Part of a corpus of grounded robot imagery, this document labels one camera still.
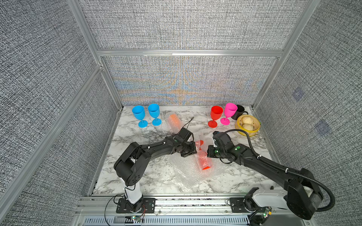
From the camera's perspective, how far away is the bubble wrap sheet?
0.81 m

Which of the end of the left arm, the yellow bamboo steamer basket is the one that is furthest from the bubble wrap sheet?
the yellow bamboo steamer basket

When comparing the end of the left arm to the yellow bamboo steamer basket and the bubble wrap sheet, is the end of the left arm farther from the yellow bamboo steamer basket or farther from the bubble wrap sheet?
the yellow bamboo steamer basket

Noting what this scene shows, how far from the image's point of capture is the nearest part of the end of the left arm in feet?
2.21

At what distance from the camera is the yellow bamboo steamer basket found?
1.01 m
